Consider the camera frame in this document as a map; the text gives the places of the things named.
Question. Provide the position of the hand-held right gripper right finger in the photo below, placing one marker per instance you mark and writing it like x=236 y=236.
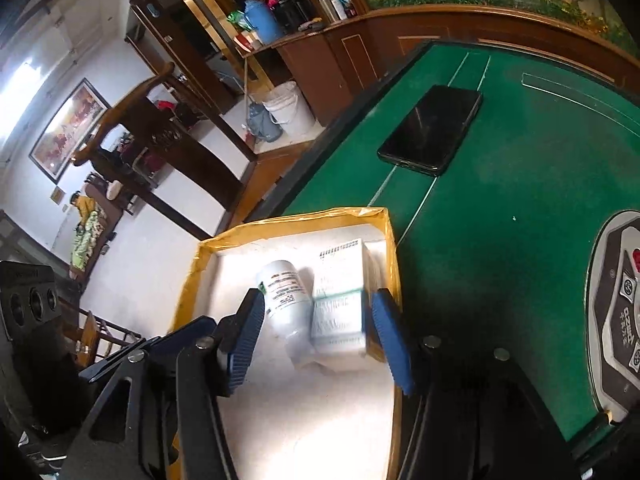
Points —
x=392 y=345

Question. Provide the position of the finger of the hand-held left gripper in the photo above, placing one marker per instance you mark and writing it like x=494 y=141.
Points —
x=167 y=342

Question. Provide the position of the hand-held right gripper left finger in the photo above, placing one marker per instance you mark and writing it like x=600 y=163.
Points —
x=245 y=340

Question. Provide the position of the white plastic bottle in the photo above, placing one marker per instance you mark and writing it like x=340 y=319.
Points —
x=282 y=295

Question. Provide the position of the yellow-rimmed white tray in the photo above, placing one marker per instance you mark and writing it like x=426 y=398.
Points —
x=300 y=410

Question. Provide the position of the white green-striped medicine box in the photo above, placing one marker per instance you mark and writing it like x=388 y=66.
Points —
x=340 y=270

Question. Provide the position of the light wooden chair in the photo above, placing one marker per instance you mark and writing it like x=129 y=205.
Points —
x=90 y=330

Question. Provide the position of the green patterned blanket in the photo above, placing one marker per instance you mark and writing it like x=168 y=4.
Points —
x=85 y=240

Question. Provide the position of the blue-grey jug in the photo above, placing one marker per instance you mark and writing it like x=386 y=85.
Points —
x=262 y=125

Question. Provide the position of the black smartphone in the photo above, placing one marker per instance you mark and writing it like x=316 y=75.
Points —
x=430 y=130

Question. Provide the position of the round table control panel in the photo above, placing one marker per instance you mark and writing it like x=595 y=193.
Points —
x=615 y=310

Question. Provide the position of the white bucket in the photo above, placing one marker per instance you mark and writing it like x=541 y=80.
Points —
x=292 y=110

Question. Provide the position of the ceiling light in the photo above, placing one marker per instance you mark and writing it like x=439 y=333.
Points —
x=27 y=74

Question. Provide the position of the curved wooden cabinet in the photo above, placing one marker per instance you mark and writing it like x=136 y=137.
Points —
x=400 y=30

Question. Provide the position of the blue thermos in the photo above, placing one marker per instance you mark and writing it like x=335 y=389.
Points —
x=262 y=22

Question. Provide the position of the small green bag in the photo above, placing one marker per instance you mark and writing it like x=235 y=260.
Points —
x=235 y=20

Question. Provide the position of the steel cup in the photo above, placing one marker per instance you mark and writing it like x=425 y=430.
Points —
x=327 y=7

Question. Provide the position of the framed wall painting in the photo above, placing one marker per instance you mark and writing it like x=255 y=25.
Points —
x=70 y=130

